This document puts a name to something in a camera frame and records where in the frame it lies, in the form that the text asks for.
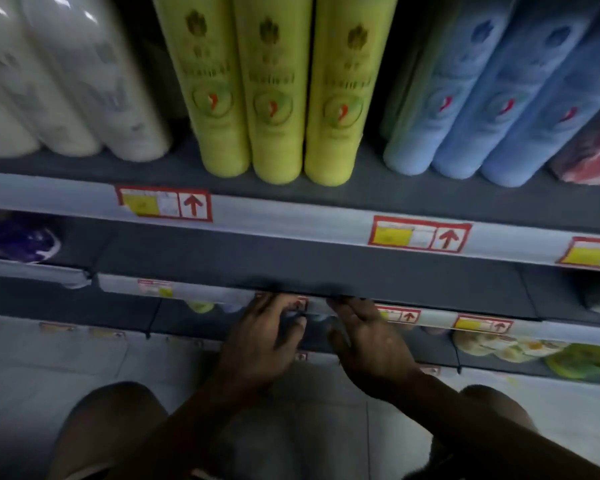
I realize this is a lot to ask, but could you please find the person's right hand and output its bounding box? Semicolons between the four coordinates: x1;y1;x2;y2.
327;296;424;401

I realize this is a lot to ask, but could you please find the person's leg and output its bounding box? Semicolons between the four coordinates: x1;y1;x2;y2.
45;381;173;480
402;385;541;480

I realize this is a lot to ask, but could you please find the purple package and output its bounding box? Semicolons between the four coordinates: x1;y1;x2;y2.
0;210;62;266

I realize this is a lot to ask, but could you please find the person's left leg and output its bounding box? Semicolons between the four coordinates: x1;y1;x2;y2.
45;381;173;480

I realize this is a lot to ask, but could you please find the white yellow round container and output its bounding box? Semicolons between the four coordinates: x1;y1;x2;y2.
509;336;572;361
452;331;512;364

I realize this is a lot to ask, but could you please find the grey shelf with white rail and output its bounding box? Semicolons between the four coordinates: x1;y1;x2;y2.
0;135;600;273
0;215;600;346
0;295;600;388

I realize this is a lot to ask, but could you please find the person's left hand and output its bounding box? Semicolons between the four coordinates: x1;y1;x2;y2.
214;293;308;394

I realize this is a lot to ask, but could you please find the small red yellow price label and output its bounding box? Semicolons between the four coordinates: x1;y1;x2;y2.
453;314;514;336
137;279;174;299
375;305;422;326

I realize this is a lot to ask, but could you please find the blue spray bottle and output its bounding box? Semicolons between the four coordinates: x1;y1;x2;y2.
480;7;600;188
431;0;600;181
382;0;523;176

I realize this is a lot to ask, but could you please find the yellow spray bottle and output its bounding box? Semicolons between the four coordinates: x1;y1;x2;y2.
303;0;401;188
231;0;315;186
151;0;252;178

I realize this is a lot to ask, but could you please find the person's right leg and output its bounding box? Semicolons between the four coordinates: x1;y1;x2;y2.
402;385;541;480

